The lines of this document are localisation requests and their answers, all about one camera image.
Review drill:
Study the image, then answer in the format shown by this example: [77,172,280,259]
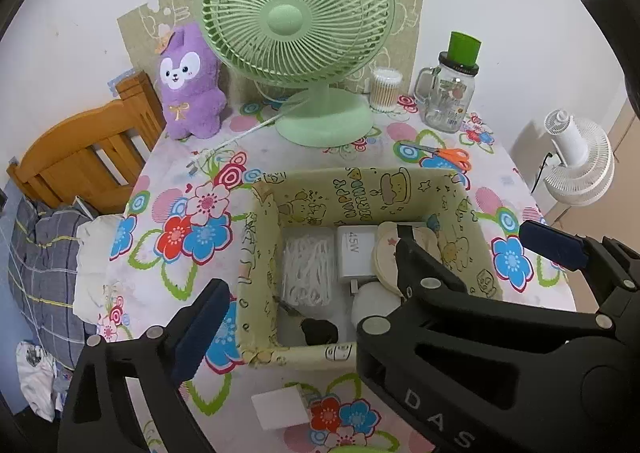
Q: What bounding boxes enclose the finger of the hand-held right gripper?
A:
[519,220,640,334]
[385,224,621,344]

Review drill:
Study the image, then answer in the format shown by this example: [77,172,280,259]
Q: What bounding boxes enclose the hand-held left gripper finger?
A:
[57,278,232,453]

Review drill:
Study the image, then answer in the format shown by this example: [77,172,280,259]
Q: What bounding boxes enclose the cream round printed tin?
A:
[372,222,441,293]

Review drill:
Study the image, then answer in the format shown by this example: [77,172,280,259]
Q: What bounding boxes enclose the white charger plug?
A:
[336,226,386,295]

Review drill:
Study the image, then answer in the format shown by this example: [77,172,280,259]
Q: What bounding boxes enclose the black car key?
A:
[277,300,339,346]

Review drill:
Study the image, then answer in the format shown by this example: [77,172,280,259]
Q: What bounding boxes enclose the yellow printed fabric storage box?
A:
[235,167,503,371]

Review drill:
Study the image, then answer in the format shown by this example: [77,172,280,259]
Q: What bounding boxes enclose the white standing fan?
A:
[542,109,615,206]

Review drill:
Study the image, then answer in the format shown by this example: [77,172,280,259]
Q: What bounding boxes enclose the floral tablecloth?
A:
[97,96,576,453]

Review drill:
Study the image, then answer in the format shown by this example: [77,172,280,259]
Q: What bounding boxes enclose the white sponge block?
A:
[251,385,311,431]

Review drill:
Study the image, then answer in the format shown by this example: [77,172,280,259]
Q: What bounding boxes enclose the pack of white floss picks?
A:
[280,233,335,309]

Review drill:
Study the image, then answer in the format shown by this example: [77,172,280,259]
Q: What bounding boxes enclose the white pillow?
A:
[74,214,126,324]

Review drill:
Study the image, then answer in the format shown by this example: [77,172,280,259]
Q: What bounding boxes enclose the grey plaid quilt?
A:
[7,196,101,369]

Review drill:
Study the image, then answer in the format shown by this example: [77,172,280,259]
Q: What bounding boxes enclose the glass jar mug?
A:
[414,52,480,134]

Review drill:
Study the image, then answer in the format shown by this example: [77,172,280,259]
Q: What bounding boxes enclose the white printed cloth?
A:
[15,340,58,421]

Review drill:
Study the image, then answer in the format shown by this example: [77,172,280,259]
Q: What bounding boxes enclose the clear cotton swab container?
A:
[369,68,403,111]

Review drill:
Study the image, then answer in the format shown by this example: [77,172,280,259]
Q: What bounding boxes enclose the green plastic cup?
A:
[446,32,483,66]

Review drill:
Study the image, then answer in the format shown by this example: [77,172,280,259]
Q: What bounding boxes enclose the wooden bed headboard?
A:
[7,72,168,214]

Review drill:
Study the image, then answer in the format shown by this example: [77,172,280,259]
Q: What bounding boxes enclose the dark blurred object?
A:
[580,0,640,114]

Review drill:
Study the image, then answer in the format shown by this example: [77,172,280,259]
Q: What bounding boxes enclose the purple plush bunny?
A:
[155,22,227,140]

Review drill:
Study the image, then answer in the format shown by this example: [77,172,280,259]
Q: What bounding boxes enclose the blue paper piece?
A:
[107,70,137,90]

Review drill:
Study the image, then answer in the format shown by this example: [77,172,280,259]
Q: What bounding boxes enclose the green desk fan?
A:
[201,0,396,148]

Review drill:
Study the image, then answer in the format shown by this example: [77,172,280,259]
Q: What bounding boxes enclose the black fan cable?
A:
[531,153,553,194]

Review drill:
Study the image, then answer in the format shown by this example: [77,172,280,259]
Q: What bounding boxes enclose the orange handled scissors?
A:
[407,143,472,171]

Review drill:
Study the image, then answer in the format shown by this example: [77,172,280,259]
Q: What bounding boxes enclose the white fan cable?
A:
[187,83,303,175]

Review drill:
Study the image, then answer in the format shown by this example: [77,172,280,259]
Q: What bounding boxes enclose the beige printed wall mat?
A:
[117,0,428,106]

